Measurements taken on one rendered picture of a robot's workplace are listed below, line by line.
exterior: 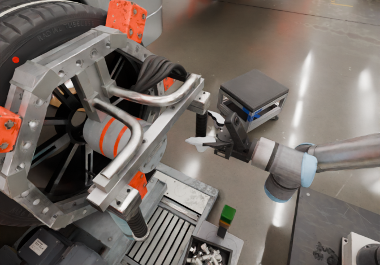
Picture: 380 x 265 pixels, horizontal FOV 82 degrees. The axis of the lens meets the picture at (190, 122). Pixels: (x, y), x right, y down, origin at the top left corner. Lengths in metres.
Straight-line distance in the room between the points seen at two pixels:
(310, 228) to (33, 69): 1.17
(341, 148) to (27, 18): 0.81
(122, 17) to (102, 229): 0.96
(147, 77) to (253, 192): 1.16
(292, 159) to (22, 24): 0.69
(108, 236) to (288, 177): 0.88
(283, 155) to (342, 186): 1.19
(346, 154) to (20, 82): 0.78
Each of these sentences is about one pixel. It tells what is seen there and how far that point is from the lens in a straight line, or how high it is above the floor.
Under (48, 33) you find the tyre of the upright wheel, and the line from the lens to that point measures 0.59.
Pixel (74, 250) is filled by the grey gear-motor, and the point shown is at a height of 0.41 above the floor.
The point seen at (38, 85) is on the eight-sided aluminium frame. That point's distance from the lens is 0.49.
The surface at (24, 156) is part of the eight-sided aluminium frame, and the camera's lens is 0.54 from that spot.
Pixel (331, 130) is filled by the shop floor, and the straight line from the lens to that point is 2.15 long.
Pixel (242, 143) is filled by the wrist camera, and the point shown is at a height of 0.85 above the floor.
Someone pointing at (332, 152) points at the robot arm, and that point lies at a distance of 0.76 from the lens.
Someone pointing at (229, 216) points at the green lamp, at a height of 0.66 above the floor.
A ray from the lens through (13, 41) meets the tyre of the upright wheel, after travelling 0.56.
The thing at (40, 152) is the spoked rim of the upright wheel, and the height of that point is 0.88.
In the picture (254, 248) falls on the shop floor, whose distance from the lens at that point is 1.43.
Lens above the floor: 1.35
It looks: 46 degrees down
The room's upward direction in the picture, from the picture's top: straight up
